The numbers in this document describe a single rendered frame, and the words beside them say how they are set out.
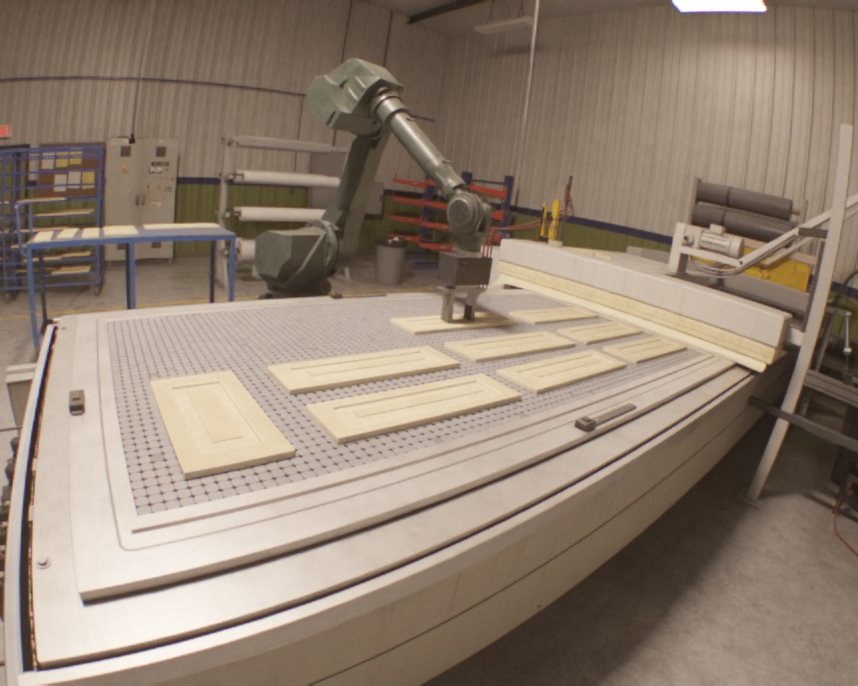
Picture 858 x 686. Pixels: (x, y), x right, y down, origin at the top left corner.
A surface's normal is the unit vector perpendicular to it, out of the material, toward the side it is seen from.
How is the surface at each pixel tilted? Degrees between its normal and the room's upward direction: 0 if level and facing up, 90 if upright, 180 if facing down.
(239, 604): 0
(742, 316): 90
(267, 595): 0
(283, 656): 90
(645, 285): 90
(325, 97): 90
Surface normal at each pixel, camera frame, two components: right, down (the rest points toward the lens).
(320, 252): 0.77, 0.29
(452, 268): -0.78, 0.10
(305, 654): 0.61, 0.31
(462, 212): -0.63, 0.16
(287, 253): 0.10, 0.32
